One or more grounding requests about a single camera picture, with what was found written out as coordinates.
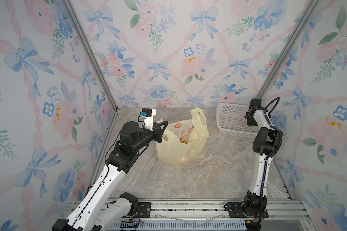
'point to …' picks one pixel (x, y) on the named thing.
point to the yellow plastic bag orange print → (183, 140)
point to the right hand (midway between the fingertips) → (251, 117)
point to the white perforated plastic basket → (232, 121)
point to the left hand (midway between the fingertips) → (167, 122)
